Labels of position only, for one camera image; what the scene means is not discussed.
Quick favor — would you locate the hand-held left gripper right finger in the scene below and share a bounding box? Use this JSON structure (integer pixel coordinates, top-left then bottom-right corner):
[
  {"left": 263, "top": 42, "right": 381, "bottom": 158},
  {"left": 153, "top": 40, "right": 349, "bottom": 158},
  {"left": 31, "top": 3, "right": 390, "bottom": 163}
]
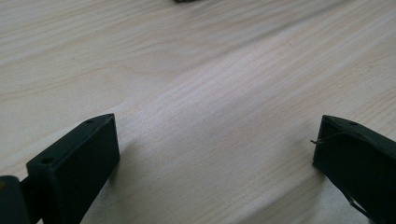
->
[{"left": 312, "top": 114, "right": 396, "bottom": 224}]

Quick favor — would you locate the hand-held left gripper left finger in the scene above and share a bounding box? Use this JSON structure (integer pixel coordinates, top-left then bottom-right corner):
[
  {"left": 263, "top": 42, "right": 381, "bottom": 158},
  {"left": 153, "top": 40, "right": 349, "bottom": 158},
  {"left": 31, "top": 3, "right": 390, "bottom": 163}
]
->
[{"left": 26, "top": 113, "right": 121, "bottom": 224}]

